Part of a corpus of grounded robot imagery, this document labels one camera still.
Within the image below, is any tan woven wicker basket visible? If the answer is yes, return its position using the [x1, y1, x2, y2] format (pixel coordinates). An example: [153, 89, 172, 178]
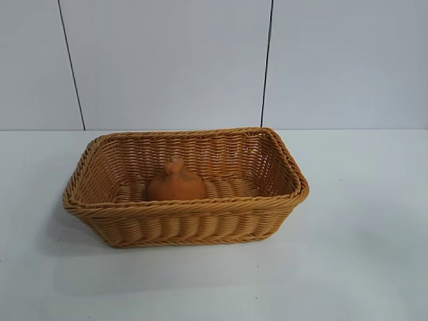
[62, 126, 310, 249]

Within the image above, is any orange knobbed citrus fruit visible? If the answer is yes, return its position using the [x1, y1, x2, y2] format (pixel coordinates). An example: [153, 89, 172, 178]
[146, 156, 207, 202]

